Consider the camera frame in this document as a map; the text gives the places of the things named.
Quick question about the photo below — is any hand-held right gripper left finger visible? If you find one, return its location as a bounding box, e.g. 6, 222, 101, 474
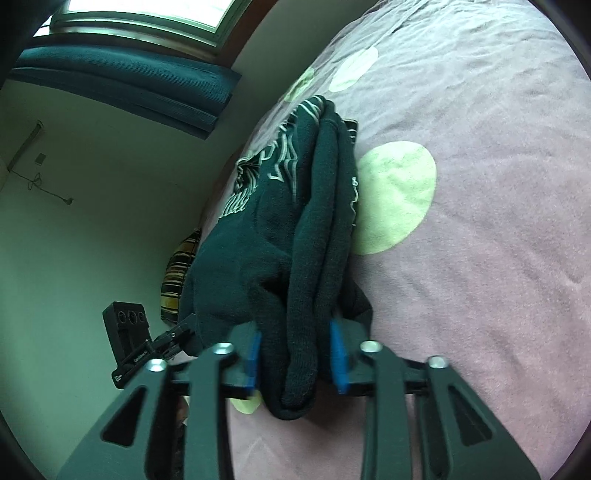
55, 320, 264, 480

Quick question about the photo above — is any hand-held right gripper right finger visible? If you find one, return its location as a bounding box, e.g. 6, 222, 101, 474
329, 319, 542, 480

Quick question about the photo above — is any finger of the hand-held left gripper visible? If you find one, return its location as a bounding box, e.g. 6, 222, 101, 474
151, 313, 205, 361

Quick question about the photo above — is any black printed sweater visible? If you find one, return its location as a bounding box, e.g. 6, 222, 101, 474
182, 95, 375, 423

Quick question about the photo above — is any striped pillow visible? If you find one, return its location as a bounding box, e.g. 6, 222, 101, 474
159, 228, 202, 324

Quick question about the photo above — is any pink dotted bed sheet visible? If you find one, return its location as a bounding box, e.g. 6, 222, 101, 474
180, 0, 591, 480

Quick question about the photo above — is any teal curtain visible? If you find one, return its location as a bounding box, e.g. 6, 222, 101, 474
9, 44, 244, 141

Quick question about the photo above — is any window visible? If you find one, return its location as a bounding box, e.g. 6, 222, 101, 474
48, 0, 254, 58

